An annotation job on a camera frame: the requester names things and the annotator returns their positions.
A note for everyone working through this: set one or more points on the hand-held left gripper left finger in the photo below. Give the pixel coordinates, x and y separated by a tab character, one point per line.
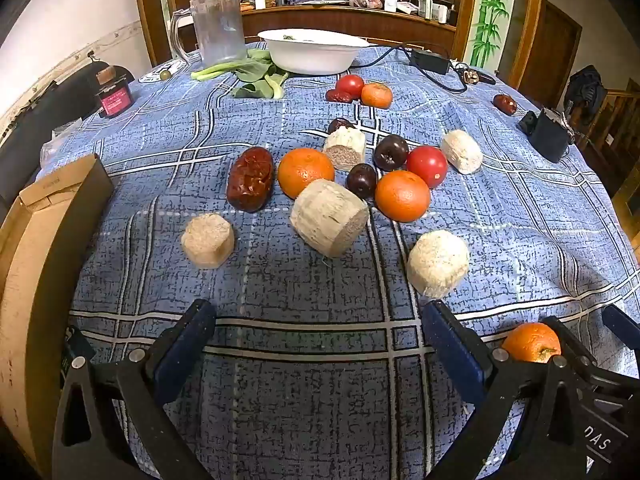
185	350

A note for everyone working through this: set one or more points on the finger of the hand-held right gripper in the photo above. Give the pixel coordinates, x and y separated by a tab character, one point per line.
622	322
575	350

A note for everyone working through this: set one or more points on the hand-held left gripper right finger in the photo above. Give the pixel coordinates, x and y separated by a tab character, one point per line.
455	355

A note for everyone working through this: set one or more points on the small peeled sugarcane piece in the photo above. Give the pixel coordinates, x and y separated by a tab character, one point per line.
207	240

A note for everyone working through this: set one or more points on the brown cardboard tray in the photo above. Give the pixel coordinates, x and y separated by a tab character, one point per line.
35	285

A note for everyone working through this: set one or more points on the large red jujube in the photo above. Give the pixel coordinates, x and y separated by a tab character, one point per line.
250	177

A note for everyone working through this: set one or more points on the large peeled sugarcane piece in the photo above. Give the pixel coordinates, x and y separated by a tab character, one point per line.
330	217

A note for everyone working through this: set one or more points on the blue plaid tablecloth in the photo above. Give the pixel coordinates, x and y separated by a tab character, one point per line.
300	300

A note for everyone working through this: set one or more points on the red tomato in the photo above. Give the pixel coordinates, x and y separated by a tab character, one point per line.
426	165
350	85

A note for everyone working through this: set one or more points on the wooden chair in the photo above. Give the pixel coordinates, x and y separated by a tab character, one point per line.
617	125

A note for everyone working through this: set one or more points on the dark purple plum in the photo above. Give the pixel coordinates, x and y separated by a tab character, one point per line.
362	180
391	152

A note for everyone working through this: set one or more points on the black pouch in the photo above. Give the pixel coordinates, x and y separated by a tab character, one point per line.
550	132

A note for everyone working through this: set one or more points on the small black case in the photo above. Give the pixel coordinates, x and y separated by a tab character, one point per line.
526	122

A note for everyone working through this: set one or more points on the dark jacket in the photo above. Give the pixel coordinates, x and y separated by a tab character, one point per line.
587	90

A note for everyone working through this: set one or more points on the small red jujube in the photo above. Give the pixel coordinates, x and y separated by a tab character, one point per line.
340	123
505	104
336	96

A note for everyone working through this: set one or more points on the pink label jar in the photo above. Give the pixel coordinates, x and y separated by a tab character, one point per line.
114	97

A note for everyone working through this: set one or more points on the small orange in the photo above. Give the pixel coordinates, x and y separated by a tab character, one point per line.
376	95

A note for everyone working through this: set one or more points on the round white plate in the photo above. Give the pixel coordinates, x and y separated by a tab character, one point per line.
149	78

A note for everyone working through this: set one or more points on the bok choy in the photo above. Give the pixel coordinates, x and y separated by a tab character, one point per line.
262	85
220	67

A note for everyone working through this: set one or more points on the brown wooden door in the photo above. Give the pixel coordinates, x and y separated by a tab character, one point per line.
550	55

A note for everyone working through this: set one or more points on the black sofa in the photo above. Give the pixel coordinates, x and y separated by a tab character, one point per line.
55	105

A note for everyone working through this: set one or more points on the black power adapter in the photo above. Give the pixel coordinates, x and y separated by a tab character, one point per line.
428	58

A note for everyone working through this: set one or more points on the white bowl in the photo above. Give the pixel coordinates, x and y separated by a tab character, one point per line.
310	57

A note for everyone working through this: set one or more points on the clear plastic pitcher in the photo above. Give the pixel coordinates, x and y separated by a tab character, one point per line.
217	30

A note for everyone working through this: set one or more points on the green leaves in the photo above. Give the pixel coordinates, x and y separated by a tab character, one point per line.
290	37

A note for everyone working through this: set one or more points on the wooden cabinet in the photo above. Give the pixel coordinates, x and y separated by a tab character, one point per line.
390	25

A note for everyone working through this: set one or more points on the small white box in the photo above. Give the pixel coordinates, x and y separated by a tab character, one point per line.
436	11

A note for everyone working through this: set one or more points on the bamboo wall sticker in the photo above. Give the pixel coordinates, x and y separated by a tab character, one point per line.
492	10

